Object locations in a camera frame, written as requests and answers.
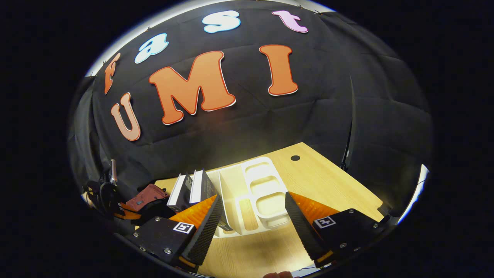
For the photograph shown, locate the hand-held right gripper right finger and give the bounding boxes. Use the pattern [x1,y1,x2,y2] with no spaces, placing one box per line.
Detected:
[285,191,390,269]

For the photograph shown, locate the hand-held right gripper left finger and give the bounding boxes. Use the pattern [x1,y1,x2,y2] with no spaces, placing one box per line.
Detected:
[125,194,224,271]

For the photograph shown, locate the cream desktop bookshelf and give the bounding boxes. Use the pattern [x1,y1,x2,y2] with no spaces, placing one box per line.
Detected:
[206,156,292,238]

